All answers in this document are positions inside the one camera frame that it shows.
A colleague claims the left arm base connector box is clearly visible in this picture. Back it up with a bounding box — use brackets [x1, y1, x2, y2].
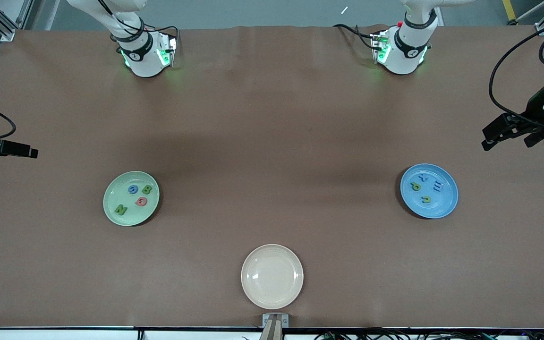
[370, 31, 391, 65]

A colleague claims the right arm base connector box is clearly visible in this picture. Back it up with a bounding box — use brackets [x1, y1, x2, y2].
[155, 35, 179, 69]

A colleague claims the blue plate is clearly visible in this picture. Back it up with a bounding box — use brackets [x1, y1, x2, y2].
[400, 163, 459, 219]

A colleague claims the yellow floor tape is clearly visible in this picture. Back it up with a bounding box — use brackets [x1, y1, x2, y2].
[501, 0, 519, 26]

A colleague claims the light green plate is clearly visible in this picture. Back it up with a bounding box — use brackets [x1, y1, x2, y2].
[103, 171, 160, 227]

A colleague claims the brown table mat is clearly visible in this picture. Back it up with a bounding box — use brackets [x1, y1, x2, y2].
[0, 25, 544, 329]

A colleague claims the beige plate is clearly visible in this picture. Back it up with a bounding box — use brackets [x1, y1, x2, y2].
[241, 244, 304, 310]

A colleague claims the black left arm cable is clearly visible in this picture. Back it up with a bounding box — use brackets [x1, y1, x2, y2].
[488, 21, 544, 129]

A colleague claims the black arm base cable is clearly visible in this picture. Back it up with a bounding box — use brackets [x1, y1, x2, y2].
[332, 24, 377, 50]
[142, 24, 180, 43]

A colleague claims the white table edge rail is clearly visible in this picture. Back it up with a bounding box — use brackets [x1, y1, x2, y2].
[0, 326, 544, 340]

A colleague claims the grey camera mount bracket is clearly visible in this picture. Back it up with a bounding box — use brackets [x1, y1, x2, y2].
[262, 313, 289, 340]

